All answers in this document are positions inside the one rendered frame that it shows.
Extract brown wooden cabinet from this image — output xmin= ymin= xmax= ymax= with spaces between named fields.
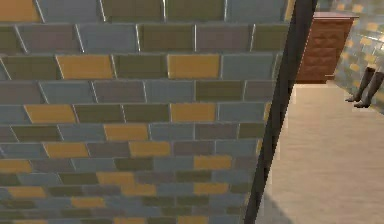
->
xmin=295 ymin=11 xmax=360 ymax=85

